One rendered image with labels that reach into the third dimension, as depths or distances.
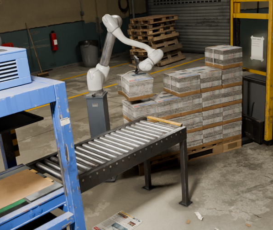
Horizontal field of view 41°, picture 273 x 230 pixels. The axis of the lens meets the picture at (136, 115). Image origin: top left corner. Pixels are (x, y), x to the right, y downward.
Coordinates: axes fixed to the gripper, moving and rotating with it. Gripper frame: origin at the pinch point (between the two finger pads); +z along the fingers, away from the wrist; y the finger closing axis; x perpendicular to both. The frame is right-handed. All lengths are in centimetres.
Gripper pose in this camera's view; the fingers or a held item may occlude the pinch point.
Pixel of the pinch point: (133, 64)
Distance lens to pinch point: 408.6
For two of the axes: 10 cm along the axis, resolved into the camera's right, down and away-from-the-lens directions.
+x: 9.1, -1.8, 3.7
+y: 1.0, 9.7, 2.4
